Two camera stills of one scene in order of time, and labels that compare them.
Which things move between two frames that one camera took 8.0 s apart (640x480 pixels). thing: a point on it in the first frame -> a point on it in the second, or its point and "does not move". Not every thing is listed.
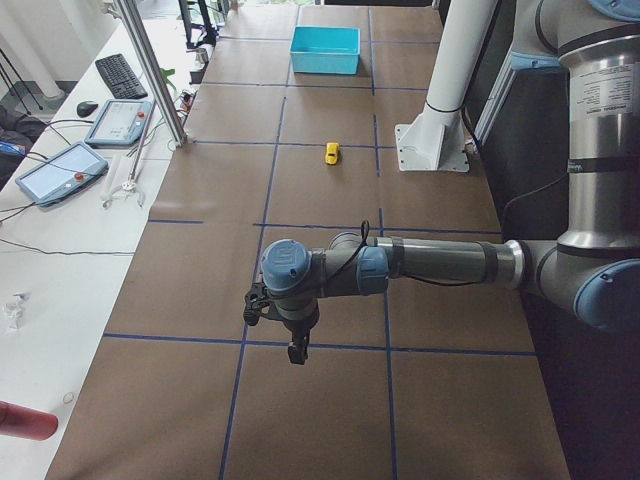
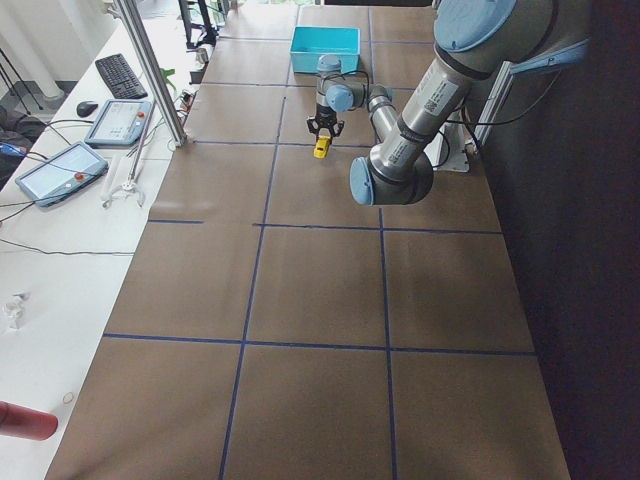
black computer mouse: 84,108 does not move
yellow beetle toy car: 332,150 -> 321,148
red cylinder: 23,422 does not move
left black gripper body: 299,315 -> 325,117
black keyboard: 120,78 does not move
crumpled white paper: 15,311 does not move
